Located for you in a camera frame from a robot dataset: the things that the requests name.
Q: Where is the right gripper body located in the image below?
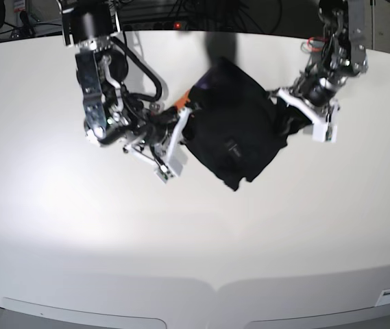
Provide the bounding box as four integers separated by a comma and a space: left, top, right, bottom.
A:
122, 106, 179, 159

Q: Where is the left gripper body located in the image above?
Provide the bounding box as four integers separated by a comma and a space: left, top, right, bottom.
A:
292, 75, 342, 108

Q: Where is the black T-shirt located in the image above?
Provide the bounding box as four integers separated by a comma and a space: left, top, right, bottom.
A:
183, 58, 311, 191

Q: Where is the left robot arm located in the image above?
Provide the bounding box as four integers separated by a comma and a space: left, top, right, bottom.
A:
274, 1, 368, 135

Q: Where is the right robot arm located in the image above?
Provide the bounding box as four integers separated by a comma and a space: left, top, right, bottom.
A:
58, 1, 192, 180

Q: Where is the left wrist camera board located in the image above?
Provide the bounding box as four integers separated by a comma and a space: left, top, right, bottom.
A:
312, 123, 338, 143

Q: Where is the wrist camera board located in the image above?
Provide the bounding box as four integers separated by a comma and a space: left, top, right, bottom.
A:
312, 123, 338, 143
155, 149, 188, 184

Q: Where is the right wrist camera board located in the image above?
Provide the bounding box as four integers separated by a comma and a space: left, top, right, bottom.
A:
155, 149, 188, 184

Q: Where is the grey power strip red switch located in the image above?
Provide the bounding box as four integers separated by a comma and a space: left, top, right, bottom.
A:
123, 21, 187, 31

